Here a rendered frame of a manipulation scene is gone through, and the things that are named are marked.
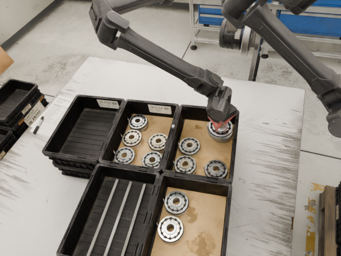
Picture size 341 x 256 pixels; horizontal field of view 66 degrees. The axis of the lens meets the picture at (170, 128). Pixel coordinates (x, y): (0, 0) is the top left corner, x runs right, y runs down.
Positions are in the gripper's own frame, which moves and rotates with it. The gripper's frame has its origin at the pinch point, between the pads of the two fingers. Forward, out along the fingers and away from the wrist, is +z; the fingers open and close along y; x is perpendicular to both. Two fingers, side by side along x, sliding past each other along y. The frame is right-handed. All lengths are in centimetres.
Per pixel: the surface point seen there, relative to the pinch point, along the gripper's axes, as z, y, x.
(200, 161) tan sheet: 21.4, -9.7, 1.7
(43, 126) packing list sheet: 37, -63, 91
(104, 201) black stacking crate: 22, -56, 14
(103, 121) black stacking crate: 23, -34, 57
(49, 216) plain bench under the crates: 36, -81, 31
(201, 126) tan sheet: 21.5, 4.3, 17.1
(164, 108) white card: 15.2, -5.7, 34.9
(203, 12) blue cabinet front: 61, 127, 155
